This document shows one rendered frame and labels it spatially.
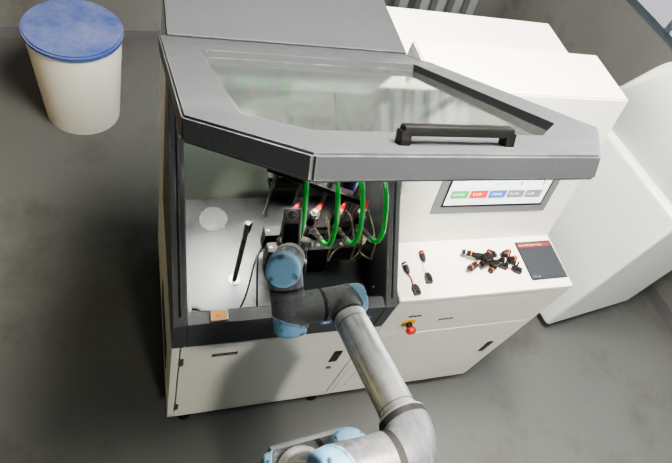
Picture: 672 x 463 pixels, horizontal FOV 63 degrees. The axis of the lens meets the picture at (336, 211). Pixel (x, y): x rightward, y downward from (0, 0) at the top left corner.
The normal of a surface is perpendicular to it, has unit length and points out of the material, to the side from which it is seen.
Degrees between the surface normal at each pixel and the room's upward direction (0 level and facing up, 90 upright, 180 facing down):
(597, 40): 90
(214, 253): 0
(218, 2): 0
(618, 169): 90
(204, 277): 0
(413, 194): 76
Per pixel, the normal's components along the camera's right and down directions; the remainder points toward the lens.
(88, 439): 0.26, -0.58
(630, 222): -0.90, 0.14
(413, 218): 0.27, 0.65
